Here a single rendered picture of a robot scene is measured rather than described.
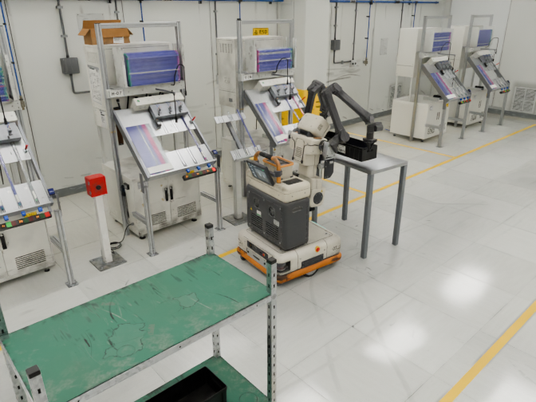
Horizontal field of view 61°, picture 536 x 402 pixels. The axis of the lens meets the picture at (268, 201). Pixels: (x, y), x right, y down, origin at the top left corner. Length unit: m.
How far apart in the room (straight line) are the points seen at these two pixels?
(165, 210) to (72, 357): 2.89
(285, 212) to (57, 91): 3.16
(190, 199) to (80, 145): 1.72
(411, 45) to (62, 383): 6.99
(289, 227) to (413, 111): 4.72
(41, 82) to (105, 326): 4.02
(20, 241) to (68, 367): 2.44
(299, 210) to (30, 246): 2.13
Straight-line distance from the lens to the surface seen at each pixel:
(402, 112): 7.90
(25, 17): 5.44
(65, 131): 5.63
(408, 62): 7.78
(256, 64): 4.92
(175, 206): 4.47
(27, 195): 3.63
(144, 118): 4.24
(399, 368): 3.01
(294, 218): 3.39
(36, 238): 4.02
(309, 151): 3.49
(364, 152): 3.68
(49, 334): 1.81
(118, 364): 1.61
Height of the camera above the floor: 1.99
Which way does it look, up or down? 23 degrees down
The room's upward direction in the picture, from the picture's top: straight up
